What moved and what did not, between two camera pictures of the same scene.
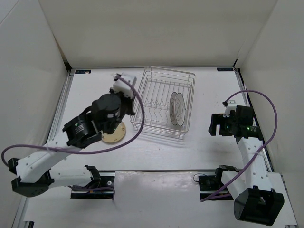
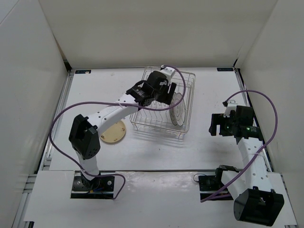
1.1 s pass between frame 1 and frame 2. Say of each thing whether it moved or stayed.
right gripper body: stayed
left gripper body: moved
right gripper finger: stayed
